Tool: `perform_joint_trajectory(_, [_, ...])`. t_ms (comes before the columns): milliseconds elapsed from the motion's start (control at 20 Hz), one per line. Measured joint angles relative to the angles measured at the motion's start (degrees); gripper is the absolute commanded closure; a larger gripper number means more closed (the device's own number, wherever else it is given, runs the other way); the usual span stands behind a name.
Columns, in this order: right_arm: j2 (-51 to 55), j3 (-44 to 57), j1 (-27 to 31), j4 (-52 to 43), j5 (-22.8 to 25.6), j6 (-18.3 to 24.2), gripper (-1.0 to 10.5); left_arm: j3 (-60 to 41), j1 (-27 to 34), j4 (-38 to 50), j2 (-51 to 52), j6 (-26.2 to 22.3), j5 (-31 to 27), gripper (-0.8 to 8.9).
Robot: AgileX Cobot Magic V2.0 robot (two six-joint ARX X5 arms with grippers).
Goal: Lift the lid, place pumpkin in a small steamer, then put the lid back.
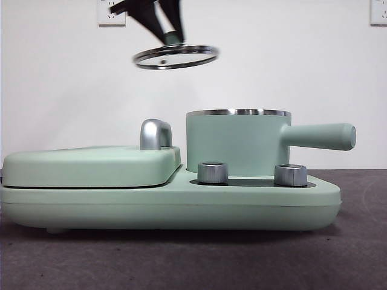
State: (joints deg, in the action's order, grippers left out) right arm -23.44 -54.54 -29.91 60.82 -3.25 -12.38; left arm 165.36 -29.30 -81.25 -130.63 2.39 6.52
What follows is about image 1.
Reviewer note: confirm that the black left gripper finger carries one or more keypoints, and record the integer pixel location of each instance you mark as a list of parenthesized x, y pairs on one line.
[(173, 15), (151, 21)]

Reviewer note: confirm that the glass pot lid green knob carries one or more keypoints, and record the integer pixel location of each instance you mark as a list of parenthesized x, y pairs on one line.
[(172, 38)]

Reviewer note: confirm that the mint green hinged griddle cover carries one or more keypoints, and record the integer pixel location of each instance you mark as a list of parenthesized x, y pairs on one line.
[(90, 169)]

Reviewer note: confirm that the silver control knob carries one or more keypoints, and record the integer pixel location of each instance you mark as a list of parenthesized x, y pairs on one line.
[(211, 173), (290, 176)]

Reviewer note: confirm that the mint green breakfast maker base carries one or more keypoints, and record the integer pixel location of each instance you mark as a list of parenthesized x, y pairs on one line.
[(121, 208)]

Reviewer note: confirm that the white wall socket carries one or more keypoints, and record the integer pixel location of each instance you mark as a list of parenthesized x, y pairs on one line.
[(104, 19), (379, 12)]

